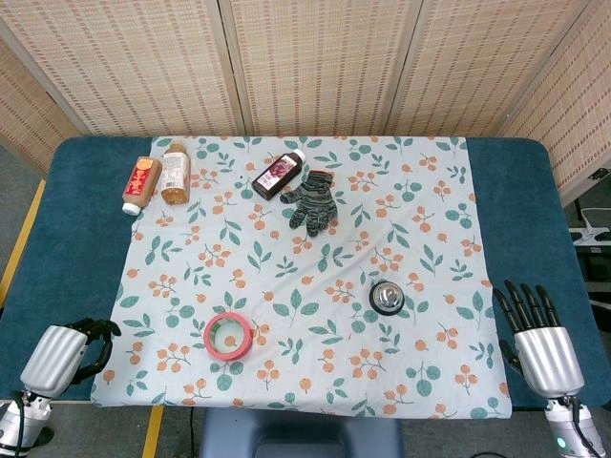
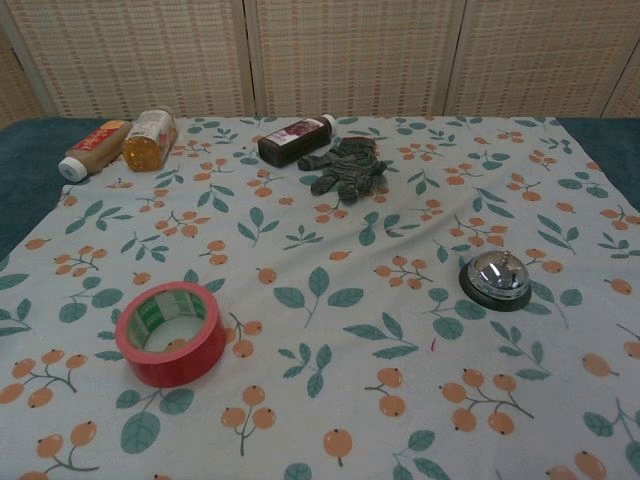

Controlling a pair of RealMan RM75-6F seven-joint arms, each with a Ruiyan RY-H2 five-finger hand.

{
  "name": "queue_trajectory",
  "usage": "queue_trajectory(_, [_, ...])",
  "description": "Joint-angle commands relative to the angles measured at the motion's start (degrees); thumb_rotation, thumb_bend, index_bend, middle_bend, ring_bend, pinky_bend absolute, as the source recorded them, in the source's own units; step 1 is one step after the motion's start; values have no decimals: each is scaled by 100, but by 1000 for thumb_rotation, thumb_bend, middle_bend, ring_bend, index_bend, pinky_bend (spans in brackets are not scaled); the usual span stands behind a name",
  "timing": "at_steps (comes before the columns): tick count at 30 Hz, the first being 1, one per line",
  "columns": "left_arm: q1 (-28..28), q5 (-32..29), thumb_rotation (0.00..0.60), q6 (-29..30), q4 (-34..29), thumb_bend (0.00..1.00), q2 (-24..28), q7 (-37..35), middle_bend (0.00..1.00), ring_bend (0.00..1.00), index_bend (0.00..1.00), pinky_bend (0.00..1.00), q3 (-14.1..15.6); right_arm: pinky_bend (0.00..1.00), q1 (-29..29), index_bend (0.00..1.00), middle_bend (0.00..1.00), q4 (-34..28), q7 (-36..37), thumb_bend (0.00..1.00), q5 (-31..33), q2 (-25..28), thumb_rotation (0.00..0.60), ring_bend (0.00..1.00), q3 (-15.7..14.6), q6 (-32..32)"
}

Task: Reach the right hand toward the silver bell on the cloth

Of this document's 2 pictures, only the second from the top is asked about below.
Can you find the silver desk bell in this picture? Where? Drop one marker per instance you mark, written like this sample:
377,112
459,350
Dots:
492,277

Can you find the floral print tablecloth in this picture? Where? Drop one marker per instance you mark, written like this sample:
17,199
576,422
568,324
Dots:
320,310

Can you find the grey striped knit glove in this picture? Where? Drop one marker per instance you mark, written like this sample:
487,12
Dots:
345,170

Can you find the dark red juice bottle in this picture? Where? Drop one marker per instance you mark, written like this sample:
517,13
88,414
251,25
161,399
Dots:
295,140

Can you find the woven folding screen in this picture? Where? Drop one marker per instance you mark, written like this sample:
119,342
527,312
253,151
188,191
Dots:
320,57

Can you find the red tape roll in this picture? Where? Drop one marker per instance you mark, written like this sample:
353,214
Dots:
170,362

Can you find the orange juice bottle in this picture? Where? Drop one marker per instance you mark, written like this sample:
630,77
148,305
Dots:
147,142

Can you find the brown drink bottle white cap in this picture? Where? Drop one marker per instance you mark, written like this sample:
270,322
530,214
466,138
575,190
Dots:
92,147

